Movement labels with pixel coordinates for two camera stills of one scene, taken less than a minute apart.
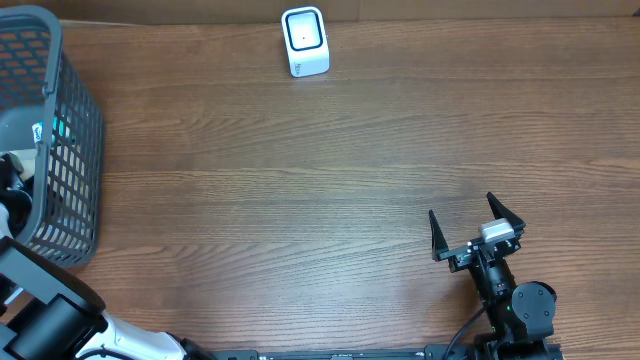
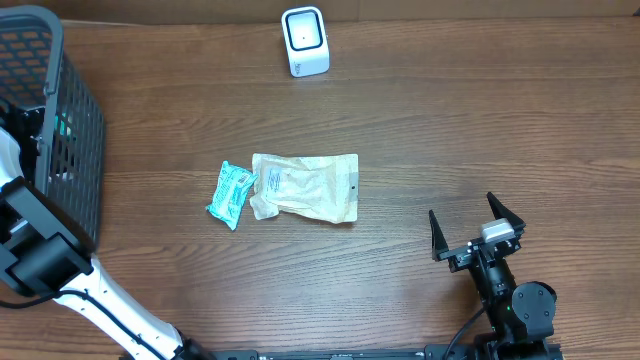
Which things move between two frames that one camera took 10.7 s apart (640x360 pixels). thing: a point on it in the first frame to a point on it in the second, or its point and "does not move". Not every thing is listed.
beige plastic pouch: (27, 158) to (324, 187)
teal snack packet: (38, 128) to (228, 200)
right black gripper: (460, 257) does not move
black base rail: (430, 352) does not move
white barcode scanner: (306, 39) does not move
